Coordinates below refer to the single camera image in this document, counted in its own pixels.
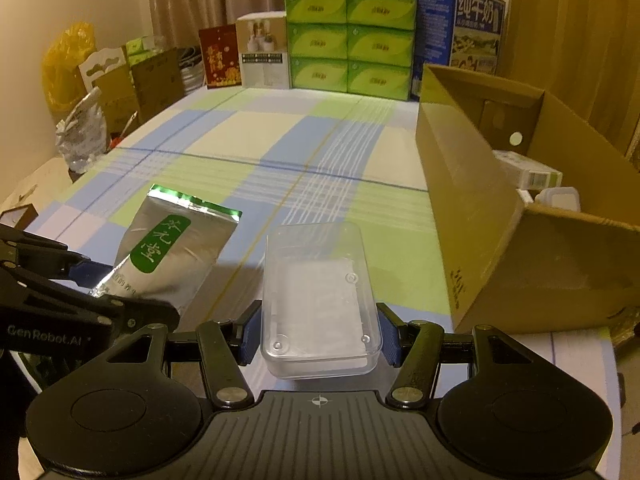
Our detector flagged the green tissue packs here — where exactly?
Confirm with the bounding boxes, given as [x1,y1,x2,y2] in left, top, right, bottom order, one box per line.
[125,35,167,57]

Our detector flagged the clear plastic box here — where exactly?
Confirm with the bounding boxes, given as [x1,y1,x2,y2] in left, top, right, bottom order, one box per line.
[260,220,383,380]

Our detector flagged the stack of green tissue boxes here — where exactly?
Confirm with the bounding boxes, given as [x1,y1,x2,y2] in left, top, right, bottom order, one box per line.
[283,0,418,101]

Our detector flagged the white cut-out cardboard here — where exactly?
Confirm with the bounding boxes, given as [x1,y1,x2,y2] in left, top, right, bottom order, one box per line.
[77,49,130,92]

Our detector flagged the blue milk carton box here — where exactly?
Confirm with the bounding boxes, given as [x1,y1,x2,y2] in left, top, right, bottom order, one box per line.
[411,0,507,102]

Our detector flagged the tall brown carton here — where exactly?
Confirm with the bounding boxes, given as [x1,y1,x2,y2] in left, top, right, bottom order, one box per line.
[129,47,186,124]

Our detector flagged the yellow plastic bag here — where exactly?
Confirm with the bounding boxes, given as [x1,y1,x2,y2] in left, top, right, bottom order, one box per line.
[41,21,98,112]

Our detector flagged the white medicine box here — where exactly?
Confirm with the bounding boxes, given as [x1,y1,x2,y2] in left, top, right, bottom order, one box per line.
[492,150,563,191]

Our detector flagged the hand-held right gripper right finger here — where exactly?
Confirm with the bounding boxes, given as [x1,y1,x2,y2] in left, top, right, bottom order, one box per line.
[376,302,529,408]

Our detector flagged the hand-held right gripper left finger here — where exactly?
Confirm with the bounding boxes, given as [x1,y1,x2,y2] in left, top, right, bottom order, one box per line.
[105,302,265,408]

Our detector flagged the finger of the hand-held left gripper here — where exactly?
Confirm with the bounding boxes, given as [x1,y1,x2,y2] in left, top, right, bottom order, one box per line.
[0,223,107,284]
[0,261,182,334]

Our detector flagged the silver foil pouch green label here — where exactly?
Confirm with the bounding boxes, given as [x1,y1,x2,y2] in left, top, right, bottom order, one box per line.
[87,183,244,321]

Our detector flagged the brown cardboard box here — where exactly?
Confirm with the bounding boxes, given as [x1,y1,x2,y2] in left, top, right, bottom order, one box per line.
[415,63,640,335]

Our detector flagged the small brown carton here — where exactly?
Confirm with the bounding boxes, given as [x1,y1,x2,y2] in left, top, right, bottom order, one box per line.
[92,72,142,134]

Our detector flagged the clear plastic bag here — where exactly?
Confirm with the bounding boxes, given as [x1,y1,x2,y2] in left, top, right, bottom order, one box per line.
[54,87,109,174]

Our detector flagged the red gift box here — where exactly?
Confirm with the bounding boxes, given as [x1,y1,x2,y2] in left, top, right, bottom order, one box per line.
[198,24,243,91]

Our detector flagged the white product box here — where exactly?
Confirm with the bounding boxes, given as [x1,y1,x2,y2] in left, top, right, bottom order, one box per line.
[236,11,293,90]

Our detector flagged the white power adapter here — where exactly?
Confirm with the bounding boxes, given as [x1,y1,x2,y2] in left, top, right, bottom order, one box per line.
[535,186,581,212]

